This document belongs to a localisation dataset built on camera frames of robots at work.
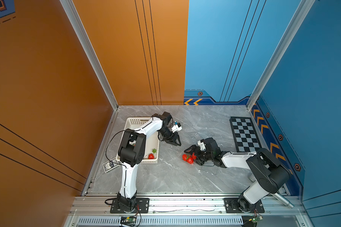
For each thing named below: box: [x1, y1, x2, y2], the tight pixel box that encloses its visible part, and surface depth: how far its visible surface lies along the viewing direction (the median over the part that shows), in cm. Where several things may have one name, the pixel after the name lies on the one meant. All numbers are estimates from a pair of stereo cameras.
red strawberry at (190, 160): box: [186, 157, 194, 165], surface depth 86 cm
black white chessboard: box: [229, 116, 262, 153], surface depth 101 cm
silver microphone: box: [270, 192, 295, 210], surface depth 75 cm
